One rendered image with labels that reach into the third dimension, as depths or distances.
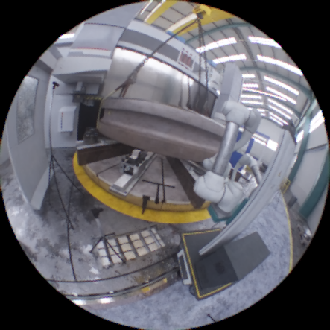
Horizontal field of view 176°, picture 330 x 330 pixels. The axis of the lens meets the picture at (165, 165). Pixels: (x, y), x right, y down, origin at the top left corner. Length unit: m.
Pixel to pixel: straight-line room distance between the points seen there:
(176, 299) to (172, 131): 2.57
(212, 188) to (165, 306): 1.42
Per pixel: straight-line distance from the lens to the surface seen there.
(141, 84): 4.62
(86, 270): 1.58
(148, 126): 2.07
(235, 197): 0.83
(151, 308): 1.54
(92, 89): 3.42
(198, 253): 1.42
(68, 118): 4.13
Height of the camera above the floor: 1.49
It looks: 24 degrees down
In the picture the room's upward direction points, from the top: 16 degrees clockwise
